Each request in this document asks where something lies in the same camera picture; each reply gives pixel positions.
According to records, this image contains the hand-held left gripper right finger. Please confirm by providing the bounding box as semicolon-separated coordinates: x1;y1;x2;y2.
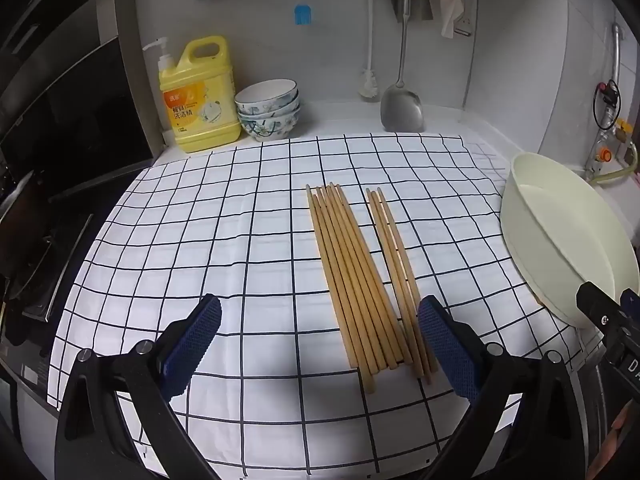
417;295;583;480

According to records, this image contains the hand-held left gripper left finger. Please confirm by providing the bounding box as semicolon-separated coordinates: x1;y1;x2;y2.
54;294;222;480

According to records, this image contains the cream plastic basin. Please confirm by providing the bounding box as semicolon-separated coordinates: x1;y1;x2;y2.
500;152;640;330

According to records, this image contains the row of wooden chopsticks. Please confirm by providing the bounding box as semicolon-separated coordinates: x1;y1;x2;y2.
306;182;440;395

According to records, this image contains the person's right hand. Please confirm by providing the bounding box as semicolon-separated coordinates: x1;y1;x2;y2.
612;401;640;461

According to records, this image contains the white black checkered cloth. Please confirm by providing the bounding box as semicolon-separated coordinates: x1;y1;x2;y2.
47;132;608;480

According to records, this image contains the grey gas regulator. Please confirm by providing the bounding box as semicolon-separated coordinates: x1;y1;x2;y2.
585;130;621;176

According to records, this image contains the black stove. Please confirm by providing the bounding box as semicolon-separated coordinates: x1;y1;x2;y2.
0;160;96;346

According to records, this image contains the black red gas valve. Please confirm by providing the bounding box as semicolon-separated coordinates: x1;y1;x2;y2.
593;77;622;133

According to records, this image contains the blue floral ceramic bowl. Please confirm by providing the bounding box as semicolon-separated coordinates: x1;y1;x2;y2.
236;102;301;123
239;110;302;142
234;78;299;113

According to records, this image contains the yellow dish soap bottle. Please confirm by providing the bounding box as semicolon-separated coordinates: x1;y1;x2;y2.
142;36;242;154

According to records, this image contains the metal cooking spatula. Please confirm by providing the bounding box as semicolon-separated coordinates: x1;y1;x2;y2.
381;0;426;133

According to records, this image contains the metal flexible gas pipe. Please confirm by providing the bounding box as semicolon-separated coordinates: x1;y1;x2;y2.
611;22;627;86

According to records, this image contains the white dish brush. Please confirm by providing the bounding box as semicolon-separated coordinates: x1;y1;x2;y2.
358;0;382;101

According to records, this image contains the black range hood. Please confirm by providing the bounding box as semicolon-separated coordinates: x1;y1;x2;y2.
0;0;157;201

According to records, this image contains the white hanging rag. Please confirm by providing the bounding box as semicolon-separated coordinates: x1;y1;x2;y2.
411;0;466;40

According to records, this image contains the yellow gas hose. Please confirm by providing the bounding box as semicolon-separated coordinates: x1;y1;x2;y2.
585;137;640;187

